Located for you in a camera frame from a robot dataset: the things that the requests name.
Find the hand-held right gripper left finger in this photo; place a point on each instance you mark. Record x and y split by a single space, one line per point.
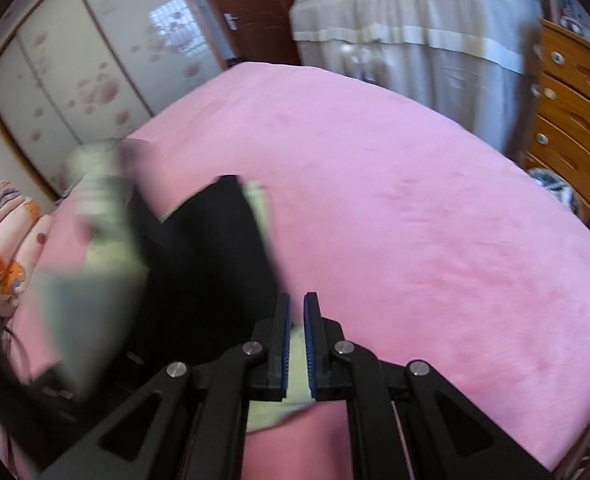
284 355

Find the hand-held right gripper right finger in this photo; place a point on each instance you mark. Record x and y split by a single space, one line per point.
310 355

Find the light green black-trimmed jacket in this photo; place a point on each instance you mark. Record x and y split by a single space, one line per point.
210 245

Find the pink plush bed blanket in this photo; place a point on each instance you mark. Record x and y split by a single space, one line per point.
400 210

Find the black and white cloth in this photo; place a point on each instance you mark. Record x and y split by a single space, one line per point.
555 190

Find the pink cartoon printed quilt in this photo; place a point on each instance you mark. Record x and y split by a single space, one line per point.
5 240

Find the brown wooden door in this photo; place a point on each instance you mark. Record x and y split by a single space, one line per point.
255 0

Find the wooden chest of drawers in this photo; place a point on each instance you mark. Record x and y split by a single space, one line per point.
572 110

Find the floral sliding-door wardrobe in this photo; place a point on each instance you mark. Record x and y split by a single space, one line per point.
70 65

